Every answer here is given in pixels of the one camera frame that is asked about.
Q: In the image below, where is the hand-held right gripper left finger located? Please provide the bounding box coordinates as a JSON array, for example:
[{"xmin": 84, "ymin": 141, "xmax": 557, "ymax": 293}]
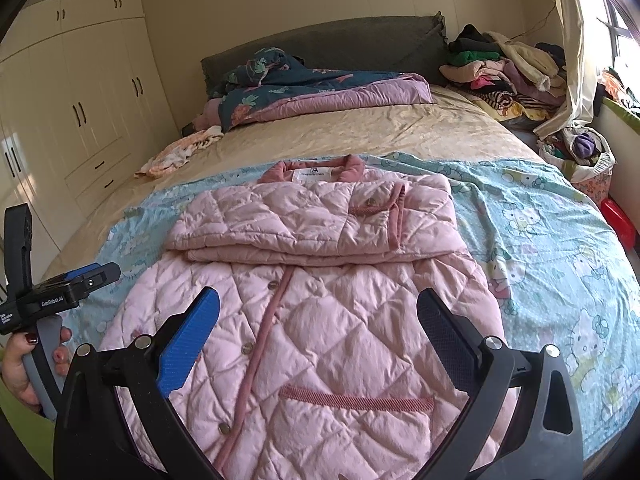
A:
[{"xmin": 52, "ymin": 286, "xmax": 223, "ymax": 480}]

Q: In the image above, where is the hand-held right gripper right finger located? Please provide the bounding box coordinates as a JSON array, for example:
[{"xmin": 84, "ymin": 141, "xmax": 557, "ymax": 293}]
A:
[{"xmin": 416, "ymin": 287, "xmax": 586, "ymax": 480}]

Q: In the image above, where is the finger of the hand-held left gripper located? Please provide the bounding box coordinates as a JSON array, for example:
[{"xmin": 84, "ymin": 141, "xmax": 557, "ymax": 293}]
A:
[{"xmin": 4, "ymin": 203, "xmax": 34, "ymax": 304}]

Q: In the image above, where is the pink quilted jacket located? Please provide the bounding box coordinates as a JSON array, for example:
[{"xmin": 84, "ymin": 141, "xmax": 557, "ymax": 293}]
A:
[{"xmin": 97, "ymin": 155, "xmax": 516, "ymax": 480}]

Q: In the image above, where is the floral basket of clothes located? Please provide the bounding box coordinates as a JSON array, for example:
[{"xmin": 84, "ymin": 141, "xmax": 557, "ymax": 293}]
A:
[{"xmin": 537, "ymin": 125, "xmax": 618, "ymax": 206}]

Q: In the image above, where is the pile of assorted clothes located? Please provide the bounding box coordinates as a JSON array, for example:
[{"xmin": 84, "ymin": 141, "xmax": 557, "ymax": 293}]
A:
[{"xmin": 439, "ymin": 24, "xmax": 571, "ymax": 126}]

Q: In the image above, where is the person's left hand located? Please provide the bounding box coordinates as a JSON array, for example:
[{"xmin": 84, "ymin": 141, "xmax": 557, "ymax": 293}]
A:
[{"xmin": 0, "ymin": 327, "xmax": 74, "ymax": 409}]

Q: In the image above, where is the blue cartoon printed blanket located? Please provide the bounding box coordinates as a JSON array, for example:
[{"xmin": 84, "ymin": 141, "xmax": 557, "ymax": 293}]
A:
[{"xmin": 37, "ymin": 150, "xmax": 640, "ymax": 466}]

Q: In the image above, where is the cream wardrobe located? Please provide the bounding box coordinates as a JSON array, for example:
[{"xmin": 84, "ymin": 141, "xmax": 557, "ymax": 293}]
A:
[{"xmin": 0, "ymin": 0, "xmax": 181, "ymax": 256}]

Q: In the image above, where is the small pink white garment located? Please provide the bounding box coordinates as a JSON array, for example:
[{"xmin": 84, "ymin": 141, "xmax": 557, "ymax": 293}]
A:
[{"xmin": 135, "ymin": 125, "xmax": 224, "ymax": 179}]

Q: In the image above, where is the red plastic object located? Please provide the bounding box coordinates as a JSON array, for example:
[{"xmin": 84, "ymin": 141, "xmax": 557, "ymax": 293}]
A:
[{"xmin": 599, "ymin": 197, "xmax": 637, "ymax": 252}]

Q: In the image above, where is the bed with beige sheet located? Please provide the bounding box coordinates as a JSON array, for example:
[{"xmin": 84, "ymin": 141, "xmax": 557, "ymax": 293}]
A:
[{"xmin": 37, "ymin": 80, "xmax": 640, "ymax": 467}]

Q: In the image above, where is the dark floral quilt pink lining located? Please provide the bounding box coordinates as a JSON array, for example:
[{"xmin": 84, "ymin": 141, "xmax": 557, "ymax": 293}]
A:
[{"xmin": 192, "ymin": 47, "xmax": 433, "ymax": 133}]

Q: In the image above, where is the green window ledge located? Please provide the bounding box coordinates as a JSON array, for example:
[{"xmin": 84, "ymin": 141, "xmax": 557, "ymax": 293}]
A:
[{"xmin": 597, "ymin": 95, "xmax": 640, "ymax": 137}]

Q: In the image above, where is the heap of colourful cloths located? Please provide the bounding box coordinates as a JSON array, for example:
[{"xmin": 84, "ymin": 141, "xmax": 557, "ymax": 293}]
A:
[{"xmin": 595, "ymin": 67, "xmax": 640, "ymax": 117}]

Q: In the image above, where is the cream curtain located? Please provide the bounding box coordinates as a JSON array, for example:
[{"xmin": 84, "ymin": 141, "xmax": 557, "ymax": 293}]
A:
[{"xmin": 535, "ymin": 0, "xmax": 608, "ymax": 142}]

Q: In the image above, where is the grey padded headboard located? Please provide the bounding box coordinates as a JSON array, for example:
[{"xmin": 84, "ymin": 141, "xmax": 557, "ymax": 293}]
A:
[{"xmin": 200, "ymin": 11, "xmax": 448, "ymax": 97}]

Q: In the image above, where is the window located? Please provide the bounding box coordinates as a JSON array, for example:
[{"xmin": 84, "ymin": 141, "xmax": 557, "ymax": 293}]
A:
[{"xmin": 575, "ymin": 0, "xmax": 640, "ymax": 77}]

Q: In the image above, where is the thin wall cable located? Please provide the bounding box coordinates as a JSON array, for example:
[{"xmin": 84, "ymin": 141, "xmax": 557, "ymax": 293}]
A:
[{"xmin": 519, "ymin": 2, "xmax": 557, "ymax": 42}]

